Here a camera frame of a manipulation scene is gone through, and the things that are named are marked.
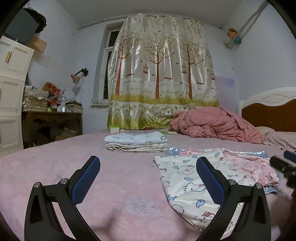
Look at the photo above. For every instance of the stack of papers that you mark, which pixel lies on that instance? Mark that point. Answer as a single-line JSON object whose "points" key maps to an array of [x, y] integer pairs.
{"points": [[34, 99]]}

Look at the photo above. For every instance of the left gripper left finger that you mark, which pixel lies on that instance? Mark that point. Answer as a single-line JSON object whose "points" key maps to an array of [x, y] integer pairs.
{"points": [[41, 221]]}

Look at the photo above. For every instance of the red box on desk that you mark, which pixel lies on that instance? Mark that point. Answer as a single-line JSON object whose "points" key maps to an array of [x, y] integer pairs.
{"points": [[51, 88]]}

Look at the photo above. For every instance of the white hello kitty pants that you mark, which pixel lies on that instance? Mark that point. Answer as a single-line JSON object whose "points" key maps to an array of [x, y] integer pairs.
{"points": [[184, 189]]}

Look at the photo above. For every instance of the pale green comb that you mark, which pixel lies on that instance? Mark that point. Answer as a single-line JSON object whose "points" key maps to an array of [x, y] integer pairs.
{"points": [[166, 132]]}

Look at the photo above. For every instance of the folded cream cloth stack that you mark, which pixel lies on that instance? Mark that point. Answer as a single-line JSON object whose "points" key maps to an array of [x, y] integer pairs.
{"points": [[150, 148]]}

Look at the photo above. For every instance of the pink cartoon print pants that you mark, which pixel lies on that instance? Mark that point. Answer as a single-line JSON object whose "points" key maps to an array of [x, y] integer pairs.
{"points": [[254, 167]]}

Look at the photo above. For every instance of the white cabinet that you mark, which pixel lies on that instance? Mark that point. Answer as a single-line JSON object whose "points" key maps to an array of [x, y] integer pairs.
{"points": [[15, 61]]}

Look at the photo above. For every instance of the dark wooden desk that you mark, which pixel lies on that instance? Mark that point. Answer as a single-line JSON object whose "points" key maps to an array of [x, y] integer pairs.
{"points": [[39, 128]]}

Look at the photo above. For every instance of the folded blue white cloth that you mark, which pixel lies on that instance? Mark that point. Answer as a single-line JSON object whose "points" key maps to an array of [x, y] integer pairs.
{"points": [[139, 139]]}

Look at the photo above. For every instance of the green white small box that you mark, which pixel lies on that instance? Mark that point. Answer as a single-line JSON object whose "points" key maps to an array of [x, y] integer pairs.
{"points": [[114, 129]]}

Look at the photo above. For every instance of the window frame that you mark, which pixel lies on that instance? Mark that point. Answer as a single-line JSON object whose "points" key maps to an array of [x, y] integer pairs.
{"points": [[101, 86]]}

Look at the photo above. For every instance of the tree print curtain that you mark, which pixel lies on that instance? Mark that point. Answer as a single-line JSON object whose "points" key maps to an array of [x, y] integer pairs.
{"points": [[160, 65]]}

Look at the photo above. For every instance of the beige pillow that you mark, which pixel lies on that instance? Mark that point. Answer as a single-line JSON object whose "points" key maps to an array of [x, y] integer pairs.
{"points": [[264, 130]]}

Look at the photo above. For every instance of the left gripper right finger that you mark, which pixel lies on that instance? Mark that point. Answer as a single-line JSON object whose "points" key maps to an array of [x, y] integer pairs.
{"points": [[254, 219]]}

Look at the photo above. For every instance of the pink plaid quilt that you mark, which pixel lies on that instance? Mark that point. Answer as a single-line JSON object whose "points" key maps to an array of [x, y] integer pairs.
{"points": [[212, 122]]}

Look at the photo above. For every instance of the clear plastic bottle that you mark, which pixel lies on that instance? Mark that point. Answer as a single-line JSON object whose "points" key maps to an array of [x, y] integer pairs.
{"points": [[62, 106]]}

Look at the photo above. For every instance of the stuffed doll on shelf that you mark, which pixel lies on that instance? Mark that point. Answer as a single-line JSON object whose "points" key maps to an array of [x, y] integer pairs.
{"points": [[232, 34]]}

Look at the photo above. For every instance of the pink wall lamp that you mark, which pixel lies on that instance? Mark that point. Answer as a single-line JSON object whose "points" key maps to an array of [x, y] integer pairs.
{"points": [[77, 76]]}

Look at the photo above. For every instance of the white wooden headboard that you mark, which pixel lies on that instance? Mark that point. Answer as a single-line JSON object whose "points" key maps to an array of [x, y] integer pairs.
{"points": [[273, 108]]}

